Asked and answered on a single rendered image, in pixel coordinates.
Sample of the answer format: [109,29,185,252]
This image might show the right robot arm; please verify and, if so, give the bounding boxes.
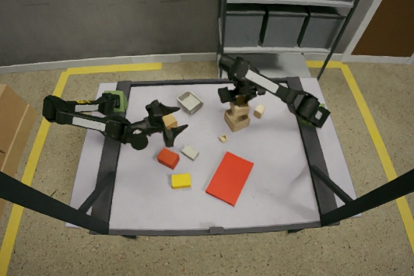
[219,54,331,129]

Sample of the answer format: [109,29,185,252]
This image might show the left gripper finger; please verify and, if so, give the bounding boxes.
[170,124,188,139]
[160,102,181,117]

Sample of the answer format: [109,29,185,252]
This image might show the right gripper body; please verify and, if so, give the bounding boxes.
[218,82,266,103]

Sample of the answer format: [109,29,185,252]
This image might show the tan cube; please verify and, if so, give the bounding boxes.
[163,114,178,130]

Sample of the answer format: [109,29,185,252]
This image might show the yellow rectangular block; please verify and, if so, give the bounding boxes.
[171,173,191,189]

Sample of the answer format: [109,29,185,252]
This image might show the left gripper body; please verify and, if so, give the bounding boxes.
[141,100,174,148]

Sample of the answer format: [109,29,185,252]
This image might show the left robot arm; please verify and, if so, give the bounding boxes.
[42,93,163,150]

